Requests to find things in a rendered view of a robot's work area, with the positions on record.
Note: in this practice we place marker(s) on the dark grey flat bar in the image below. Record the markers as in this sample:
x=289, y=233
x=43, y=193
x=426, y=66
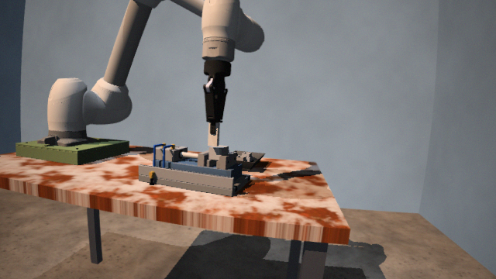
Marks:
x=211, y=163

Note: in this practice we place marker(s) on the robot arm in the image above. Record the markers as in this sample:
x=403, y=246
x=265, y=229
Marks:
x=71, y=106

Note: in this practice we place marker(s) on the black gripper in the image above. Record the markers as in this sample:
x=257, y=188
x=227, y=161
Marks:
x=215, y=96

